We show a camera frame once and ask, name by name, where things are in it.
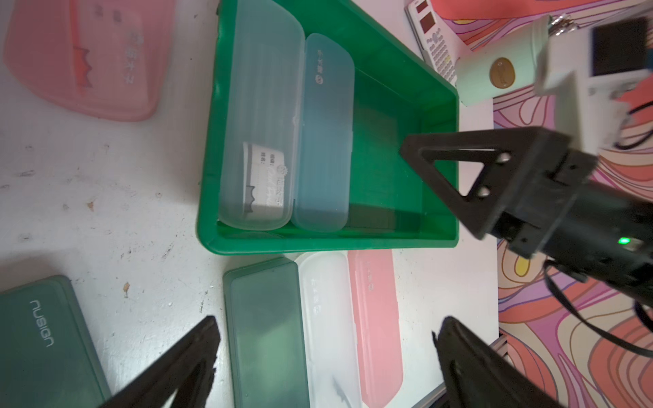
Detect light blue pencil case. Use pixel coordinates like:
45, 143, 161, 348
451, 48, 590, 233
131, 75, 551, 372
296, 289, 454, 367
292, 33, 355, 233

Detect clear frosted pencil case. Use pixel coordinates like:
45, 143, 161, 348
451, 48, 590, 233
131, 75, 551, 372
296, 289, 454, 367
219, 1, 305, 231

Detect pink pencil case front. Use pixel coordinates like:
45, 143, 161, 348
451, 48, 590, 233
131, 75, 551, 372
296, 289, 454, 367
348, 249, 403, 407

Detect pink pencil case far left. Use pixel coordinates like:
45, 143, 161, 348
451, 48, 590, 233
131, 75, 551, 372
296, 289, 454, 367
3, 1, 177, 122

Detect mint green pen cup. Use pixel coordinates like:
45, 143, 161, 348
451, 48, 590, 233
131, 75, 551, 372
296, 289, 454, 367
456, 15, 551, 106

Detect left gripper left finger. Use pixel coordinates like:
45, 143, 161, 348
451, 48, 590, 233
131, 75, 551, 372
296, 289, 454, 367
103, 316, 221, 407

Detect green plastic storage tray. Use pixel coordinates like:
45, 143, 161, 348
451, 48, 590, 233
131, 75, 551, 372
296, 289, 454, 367
197, 1, 459, 255

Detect white translucent pencil case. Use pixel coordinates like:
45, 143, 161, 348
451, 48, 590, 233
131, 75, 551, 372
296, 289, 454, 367
297, 252, 362, 407

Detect dark green pencil case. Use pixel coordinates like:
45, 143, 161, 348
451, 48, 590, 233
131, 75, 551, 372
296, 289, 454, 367
223, 258, 311, 407
1, 275, 112, 407

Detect pink pencil case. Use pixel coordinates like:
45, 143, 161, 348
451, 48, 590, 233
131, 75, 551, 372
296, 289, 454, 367
348, 249, 403, 407
3, 1, 177, 122

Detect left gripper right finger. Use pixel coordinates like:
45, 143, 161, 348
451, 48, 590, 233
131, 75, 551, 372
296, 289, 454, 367
432, 316, 559, 408

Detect pens in cup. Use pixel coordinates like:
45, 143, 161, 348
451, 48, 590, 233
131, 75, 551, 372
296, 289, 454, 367
548, 14, 579, 37

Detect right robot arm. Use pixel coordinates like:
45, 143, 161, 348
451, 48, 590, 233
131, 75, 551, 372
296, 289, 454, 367
400, 127, 652, 327

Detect white calculator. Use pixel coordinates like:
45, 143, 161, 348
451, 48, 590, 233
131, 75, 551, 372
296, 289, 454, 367
405, 0, 472, 87

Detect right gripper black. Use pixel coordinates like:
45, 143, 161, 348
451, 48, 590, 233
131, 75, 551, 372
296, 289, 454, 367
400, 127, 598, 258

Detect dark green pencil case right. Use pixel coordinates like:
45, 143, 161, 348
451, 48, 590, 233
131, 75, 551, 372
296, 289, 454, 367
223, 258, 311, 407

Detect dark green pencil case left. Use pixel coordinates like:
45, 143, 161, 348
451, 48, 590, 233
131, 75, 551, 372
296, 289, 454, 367
1, 275, 112, 407

